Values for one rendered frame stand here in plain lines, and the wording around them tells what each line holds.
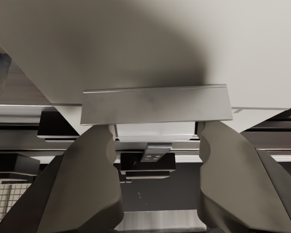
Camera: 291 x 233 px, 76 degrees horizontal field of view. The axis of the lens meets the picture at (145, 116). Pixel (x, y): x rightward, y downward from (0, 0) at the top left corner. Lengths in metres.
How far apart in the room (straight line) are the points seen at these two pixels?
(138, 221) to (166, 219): 0.03
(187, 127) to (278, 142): 0.45
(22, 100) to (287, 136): 0.61
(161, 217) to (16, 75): 0.23
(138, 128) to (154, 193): 0.57
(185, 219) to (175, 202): 0.51
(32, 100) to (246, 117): 0.22
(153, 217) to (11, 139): 0.40
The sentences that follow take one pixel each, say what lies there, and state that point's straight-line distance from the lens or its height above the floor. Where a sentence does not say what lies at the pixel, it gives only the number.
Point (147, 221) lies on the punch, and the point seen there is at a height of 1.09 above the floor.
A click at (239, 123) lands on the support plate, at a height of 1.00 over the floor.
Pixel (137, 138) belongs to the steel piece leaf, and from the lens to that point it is 0.22.
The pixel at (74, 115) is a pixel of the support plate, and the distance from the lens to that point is 0.16.
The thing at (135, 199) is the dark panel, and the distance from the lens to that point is 0.73.
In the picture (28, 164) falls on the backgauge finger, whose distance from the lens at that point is 0.51.
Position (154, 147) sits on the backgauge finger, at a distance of 0.26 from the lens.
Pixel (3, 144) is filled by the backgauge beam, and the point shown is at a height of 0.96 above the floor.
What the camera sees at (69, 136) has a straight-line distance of 0.23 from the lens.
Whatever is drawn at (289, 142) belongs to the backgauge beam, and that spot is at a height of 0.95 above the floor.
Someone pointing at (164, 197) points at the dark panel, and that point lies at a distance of 0.74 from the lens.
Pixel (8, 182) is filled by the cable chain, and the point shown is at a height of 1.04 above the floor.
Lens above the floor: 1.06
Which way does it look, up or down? 21 degrees down
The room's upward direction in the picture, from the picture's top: 179 degrees clockwise
